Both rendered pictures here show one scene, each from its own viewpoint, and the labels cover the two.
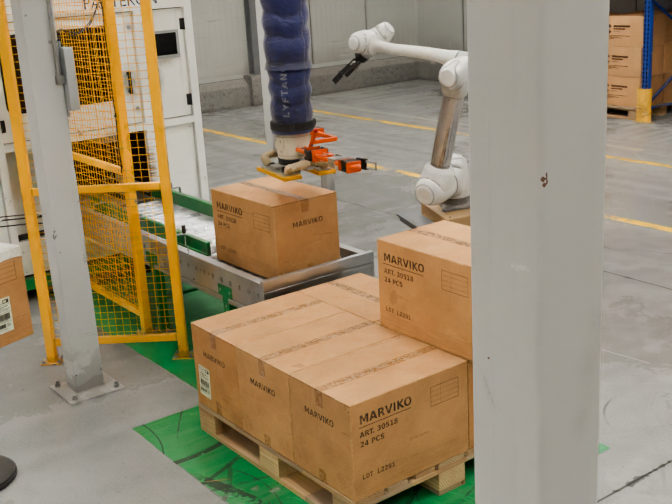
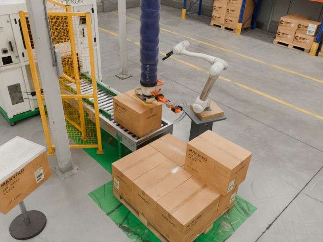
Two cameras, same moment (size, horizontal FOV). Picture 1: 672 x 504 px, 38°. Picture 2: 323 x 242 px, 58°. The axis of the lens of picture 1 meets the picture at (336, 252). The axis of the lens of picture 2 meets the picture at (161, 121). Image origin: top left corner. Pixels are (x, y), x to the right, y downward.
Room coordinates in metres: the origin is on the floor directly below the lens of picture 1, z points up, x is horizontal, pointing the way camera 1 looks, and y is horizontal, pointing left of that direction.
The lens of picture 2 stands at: (1.51, 0.54, 2.90)
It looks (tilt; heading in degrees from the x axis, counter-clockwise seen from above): 33 degrees down; 351
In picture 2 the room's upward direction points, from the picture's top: 3 degrees clockwise
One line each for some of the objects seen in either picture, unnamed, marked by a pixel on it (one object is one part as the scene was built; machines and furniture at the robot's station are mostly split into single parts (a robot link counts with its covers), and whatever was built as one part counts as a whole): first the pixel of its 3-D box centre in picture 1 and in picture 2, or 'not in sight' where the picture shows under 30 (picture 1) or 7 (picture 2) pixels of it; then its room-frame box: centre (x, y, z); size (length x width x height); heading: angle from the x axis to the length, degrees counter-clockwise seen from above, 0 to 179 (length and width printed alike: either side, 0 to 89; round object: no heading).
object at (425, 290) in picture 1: (460, 286); (216, 161); (3.92, -0.52, 0.74); 0.60 x 0.40 x 0.40; 37
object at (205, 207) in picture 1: (214, 207); (107, 88); (6.15, 0.77, 0.60); 1.60 x 0.10 x 0.09; 36
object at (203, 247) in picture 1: (138, 224); (80, 97); (5.84, 1.20, 0.60); 1.60 x 0.10 x 0.09; 36
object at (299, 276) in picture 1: (319, 270); (155, 133); (4.76, 0.09, 0.58); 0.70 x 0.03 x 0.06; 126
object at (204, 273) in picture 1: (158, 253); (89, 112); (5.51, 1.04, 0.50); 2.31 x 0.05 x 0.19; 36
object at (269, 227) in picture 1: (274, 226); (137, 112); (5.05, 0.32, 0.75); 0.60 x 0.40 x 0.40; 37
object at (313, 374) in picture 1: (357, 369); (174, 182); (4.03, -0.07, 0.34); 1.20 x 1.00 x 0.40; 36
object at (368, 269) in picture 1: (320, 290); (155, 139); (4.76, 0.09, 0.48); 0.70 x 0.03 x 0.15; 126
